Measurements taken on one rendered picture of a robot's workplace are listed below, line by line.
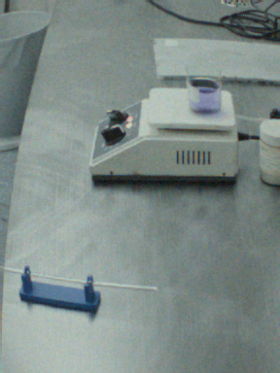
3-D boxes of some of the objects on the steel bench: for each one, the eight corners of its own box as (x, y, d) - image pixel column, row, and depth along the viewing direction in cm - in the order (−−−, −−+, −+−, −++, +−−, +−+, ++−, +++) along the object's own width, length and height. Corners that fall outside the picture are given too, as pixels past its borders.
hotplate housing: (89, 183, 145) (87, 130, 141) (97, 139, 157) (96, 90, 153) (252, 185, 144) (253, 133, 140) (247, 142, 156) (246, 95, 152)
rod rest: (18, 298, 120) (15, 276, 118) (24, 285, 123) (20, 261, 121) (95, 311, 118) (93, 288, 117) (101, 296, 121) (99, 273, 120)
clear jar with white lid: (271, 162, 150) (271, 115, 146) (300, 175, 147) (302, 127, 143) (251, 179, 146) (252, 128, 142) (283, 191, 142) (285, 141, 139)
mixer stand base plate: (157, 80, 176) (157, 74, 175) (152, 42, 193) (152, 37, 193) (313, 87, 176) (313, 83, 176) (294, 50, 194) (294, 46, 193)
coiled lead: (150, 33, 198) (149, 12, 195) (145, -1, 221) (145, -18, 219) (304, 43, 199) (302, 22, 196) (282, 8, 222) (280, -10, 219)
